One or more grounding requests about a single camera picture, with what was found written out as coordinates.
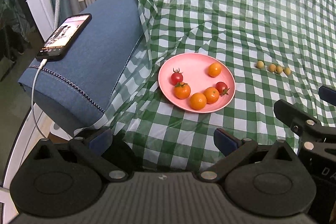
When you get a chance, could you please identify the red cherry tomato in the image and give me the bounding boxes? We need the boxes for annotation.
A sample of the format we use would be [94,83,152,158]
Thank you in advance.
[215,81,230,97]
[171,68,184,85]

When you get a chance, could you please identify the blue fabric cushion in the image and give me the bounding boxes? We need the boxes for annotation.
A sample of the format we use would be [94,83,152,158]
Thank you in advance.
[18,0,145,139]

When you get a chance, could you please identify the orange cherry tomato with leaf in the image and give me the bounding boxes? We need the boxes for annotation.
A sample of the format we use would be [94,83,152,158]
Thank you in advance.
[174,82,191,100]

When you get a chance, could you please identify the pink plate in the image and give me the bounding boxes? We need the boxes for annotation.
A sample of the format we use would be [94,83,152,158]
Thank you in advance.
[158,53,236,114]

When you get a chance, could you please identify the white charging cable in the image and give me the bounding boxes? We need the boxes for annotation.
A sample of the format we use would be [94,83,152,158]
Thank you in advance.
[31,58,49,139]

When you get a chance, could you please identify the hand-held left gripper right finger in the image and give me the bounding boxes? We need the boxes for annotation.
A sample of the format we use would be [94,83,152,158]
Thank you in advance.
[196,128,302,183]

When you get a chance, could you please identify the dark hanging clothes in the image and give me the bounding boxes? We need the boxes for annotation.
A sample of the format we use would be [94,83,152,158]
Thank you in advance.
[0,0,32,56]

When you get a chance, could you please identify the black smartphone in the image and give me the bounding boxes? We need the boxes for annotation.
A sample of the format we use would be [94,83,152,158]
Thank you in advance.
[35,13,92,62]

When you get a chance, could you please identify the small orange cherry tomato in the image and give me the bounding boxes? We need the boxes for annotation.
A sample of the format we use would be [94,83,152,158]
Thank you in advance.
[208,63,222,77]

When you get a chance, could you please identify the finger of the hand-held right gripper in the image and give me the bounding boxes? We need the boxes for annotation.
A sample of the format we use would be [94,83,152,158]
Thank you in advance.
[273,99,336,152]
[319,85,336,107]

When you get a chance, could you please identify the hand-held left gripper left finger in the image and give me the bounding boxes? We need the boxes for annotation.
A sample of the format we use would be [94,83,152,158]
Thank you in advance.
[33,127,132,182]

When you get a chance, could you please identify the green checked tablecloth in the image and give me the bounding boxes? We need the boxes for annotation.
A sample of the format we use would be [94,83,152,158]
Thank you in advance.
[105,0,336,172]

